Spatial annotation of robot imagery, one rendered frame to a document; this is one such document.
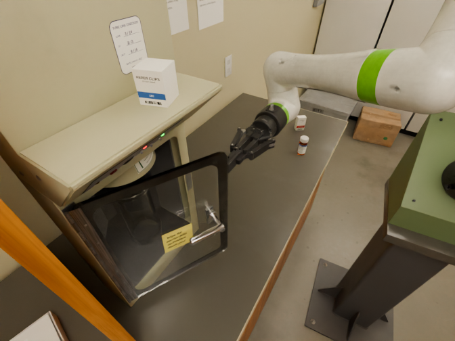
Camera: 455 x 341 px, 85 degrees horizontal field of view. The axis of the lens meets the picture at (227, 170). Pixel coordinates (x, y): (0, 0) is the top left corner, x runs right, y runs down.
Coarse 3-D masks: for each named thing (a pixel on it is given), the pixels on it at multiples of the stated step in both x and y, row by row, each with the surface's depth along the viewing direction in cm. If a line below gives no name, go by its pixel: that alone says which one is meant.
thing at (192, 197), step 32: (224, 160) 53; (128, 192) 45; (160, 192) 49; (192, 192) 54; (224, 192) 60; (96, 224) 45; (128, 224) 50; (160, 224) 55; (192, 224) 61; (224, 224) 69; (128, 256) 56; (160, 256) 62; (192, 256) 70
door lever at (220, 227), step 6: (210, 216) 62; (216, 216) 63; (216, 222) 61; (210, 228) 60; (216, 228) 59; (222, 228) 60; (198, 234) 58; (204, 234) 58; (210, 234) 58; (192, 240) 57; (198, 240) 57
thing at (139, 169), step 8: (152, 152) 61; (144, 160) 57; (152, 160) 60; (136, 168) 55; (144, 168) 57; (120, 176) 54; (128, 176) 55; (136, 176) 56; (112, 184) 54; (120, 184) 54
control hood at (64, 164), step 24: (192, 96) 44; (96, 120) 38; (120, 120) 38; (144, 120) 38; (168, 120) 39; (48, 144) 34; (72, 144) 34; (96, 144) 34; (120, 144) 34; (144, 144) 38; (48, 168) 30; (72, 168) 30; (96, 168) 31; (48, 192) 36; (72, 192) 30
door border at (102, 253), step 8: (216, 152) 52; (80, 208) 42; (72, 216) 42; (80, 216) 42; (72, 224) 42; (80, 224) 43; (88, 224) 44; (88, 232) 46; (88, 240) 47; (96, 240) 48; (96, 248) 49; (104, 248) 50; (96, 256) 50; (104, 256) 52; (112, 264) 54; (112, 272) 56; (120, 272) 57; (112, 280) 57; (120, 280) 59; (120, 288) 61; (128, 288) 63; (128, 296) 65; (136, 296) 68
